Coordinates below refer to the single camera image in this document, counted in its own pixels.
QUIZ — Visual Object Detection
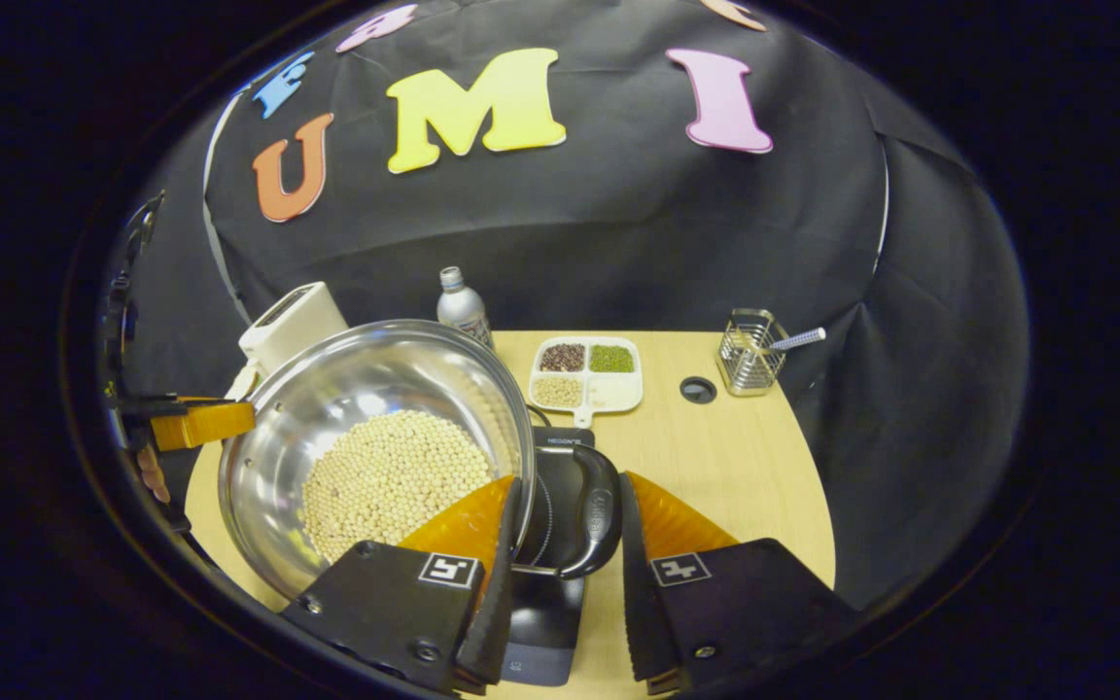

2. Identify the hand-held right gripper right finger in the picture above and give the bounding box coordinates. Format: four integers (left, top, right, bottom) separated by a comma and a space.
617, 471, 858, 696

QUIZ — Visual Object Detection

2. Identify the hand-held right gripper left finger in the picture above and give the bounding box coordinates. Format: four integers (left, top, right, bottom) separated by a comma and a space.
280, 474, 526, 696

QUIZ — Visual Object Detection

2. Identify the black induction cooktop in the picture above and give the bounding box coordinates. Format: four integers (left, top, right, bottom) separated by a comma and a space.
500, 426, 596, 687

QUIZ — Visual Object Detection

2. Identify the steel pot with black handle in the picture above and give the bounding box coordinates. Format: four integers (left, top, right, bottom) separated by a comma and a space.
217, 319, 623, 603

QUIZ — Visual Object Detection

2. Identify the white toaster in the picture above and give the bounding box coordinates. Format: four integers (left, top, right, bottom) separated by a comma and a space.
237, 281, 351, 378

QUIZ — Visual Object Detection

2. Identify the pile of soybeans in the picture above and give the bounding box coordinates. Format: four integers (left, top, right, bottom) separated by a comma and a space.
301, 409, 493, 564

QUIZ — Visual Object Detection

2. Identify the white divided bean tray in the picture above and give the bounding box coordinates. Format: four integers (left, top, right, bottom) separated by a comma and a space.
528, 335, 645, 430

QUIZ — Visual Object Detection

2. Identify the silver bottle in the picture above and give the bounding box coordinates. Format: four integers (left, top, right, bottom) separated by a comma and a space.
436, 265, 496, 350

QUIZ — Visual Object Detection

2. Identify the silver utensil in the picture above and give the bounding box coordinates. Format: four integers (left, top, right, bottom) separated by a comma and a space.
767, 327, 828, 354

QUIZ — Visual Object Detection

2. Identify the black backdrop cloth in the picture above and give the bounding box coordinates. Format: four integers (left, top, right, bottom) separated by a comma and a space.
98, 0, 1033, 613

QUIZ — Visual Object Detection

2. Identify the wire mesh holder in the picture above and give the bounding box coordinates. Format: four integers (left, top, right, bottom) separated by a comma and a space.
716, 308, 788, 399

